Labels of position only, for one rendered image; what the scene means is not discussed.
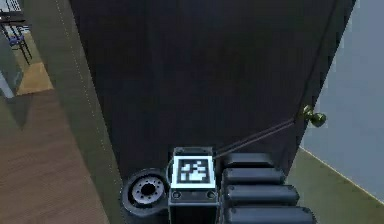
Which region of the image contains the brass door knob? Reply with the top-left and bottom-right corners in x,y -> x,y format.
301,104 -> 328,129

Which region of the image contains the black room door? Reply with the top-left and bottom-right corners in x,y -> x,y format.
68,0 -> 357,181

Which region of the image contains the black metal chair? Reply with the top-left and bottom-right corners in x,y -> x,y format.
0,13 -> 34,66

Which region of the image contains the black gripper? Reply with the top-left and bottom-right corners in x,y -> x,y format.
120,168 -> 171,224

